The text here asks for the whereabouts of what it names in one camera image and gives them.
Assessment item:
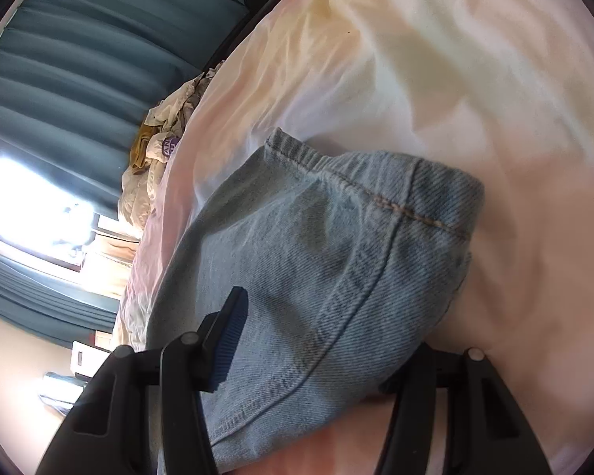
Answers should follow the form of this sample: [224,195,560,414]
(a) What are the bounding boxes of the blue denim jeans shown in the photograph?
[147,131,484,472]

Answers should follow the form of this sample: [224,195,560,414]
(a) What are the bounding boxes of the white backed chair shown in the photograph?
[70,341,110,380]

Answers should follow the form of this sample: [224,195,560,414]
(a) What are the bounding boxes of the beige hanging garment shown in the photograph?
[80,238,138,300]

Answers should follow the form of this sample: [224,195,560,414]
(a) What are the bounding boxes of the window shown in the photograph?
[0,156,98,271]

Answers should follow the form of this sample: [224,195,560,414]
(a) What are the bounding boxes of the mustard yellow garment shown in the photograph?
[128,124,162,175]

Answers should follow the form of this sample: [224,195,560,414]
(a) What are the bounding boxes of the pile of beige bedding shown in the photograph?
[118,61,224,243]

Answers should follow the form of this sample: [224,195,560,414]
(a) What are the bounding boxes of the right teal curtain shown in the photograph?
[0,0,247,217]

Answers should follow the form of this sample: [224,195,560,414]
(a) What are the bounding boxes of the black armchair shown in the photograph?
[202,0,280,72]

